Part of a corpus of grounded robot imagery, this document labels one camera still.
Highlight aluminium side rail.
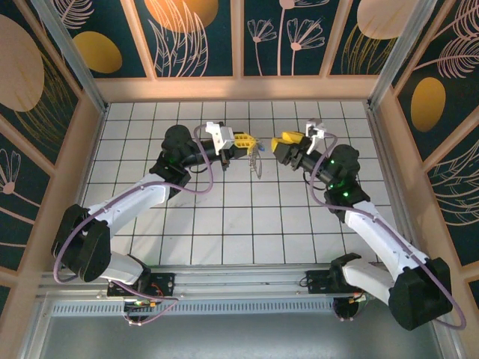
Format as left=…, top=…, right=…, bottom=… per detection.
left=366, top=106, right=418, bottom=263
left=59, top=104, right=110, bottom=270

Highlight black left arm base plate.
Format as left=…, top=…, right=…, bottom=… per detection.
left=107, top=271, right=177, bottom=298

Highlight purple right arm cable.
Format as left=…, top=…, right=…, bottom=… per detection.
left=309, top=131, right=467, bottom=331

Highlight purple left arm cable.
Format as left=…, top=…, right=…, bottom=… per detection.
left=54, top=123, right=215, bottom=327

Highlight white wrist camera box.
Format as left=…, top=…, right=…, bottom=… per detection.
left=305, top=118, right=329, bottom=155
left=204, top=121, right=235, bottom=154

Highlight silver keyring with chain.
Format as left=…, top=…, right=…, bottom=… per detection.
left=246, top=140, right=265, bottom=180

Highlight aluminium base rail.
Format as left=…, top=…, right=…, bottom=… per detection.
left=37, top=264, right=442, bottom=300

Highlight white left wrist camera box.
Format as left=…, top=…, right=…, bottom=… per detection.
left=204, top=121, right=235, bottom=154

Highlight aluminium corner post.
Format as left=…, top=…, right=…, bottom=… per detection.
left=368, top=0, right=439, bottom=109
left=31, top=0, right=109, bottom=113

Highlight slotted metal cable duct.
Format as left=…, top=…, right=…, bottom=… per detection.
left=50, top=300, right=338, bottom=317

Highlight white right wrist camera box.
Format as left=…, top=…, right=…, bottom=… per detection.
left=305, top=118, right=329, bottom=155

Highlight grey metal sheet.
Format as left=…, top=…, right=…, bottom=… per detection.
left=20, top=295, right=463, bottom=359

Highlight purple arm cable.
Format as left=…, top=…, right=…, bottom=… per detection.
left=54, top=123, right=215, bottom=327
left=309, top=131, right=467, bottom=331

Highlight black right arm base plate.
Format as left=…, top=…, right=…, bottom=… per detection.
left=305, top=269, right=375, bottom=296

